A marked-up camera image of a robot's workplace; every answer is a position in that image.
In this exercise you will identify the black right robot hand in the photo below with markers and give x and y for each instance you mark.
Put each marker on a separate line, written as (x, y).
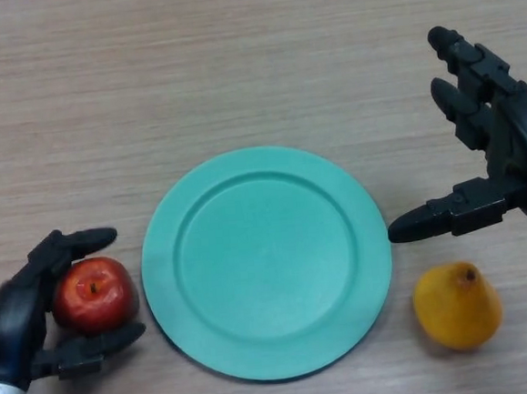
(522, 144)

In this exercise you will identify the red apple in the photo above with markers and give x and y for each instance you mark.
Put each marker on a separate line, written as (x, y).
(95, 297)

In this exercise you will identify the yellow pear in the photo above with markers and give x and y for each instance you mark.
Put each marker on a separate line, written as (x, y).
(457, 309)

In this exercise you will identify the green round plate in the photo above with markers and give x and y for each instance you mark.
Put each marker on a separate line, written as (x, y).
(266, 265)

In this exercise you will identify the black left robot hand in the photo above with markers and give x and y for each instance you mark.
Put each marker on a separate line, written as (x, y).
(13, 326)

